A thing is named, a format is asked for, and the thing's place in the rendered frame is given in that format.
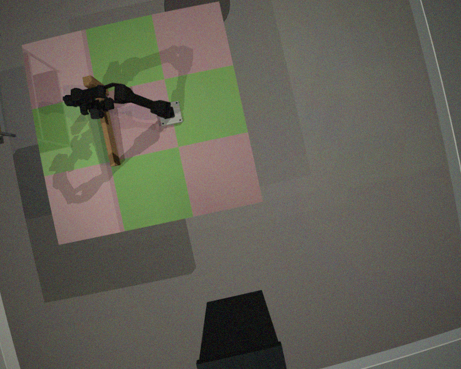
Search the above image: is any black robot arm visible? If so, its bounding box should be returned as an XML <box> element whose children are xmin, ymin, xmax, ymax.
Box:
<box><xmin>63</xmin><ymin>83</ymin><xmax>175</xmax><ymax>119</ymax></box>

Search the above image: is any brown wooden rail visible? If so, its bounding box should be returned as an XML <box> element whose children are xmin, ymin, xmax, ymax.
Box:
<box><xmin>100</xmin><ymin>110</ymin><xmax>120</xmax><ymax>166</ymax></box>

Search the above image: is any wooden slotted post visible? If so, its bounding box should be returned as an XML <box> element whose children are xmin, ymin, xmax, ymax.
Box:
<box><xmin>83</xmin><ymin>76</ymin><xmax>109</xmax><ymax>96</ymax></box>

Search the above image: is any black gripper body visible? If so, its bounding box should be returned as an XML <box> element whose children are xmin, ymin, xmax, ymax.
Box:
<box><xmin>80</xmin><ymin>99</ymin><xmax>115</xmax><ymax>116</ymax></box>

